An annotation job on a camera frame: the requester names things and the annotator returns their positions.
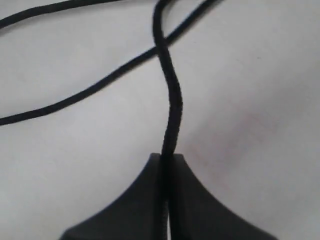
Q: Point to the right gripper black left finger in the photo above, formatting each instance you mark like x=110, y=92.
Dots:
x=138, y=214

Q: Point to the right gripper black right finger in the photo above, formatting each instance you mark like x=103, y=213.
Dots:
x=195, y=214

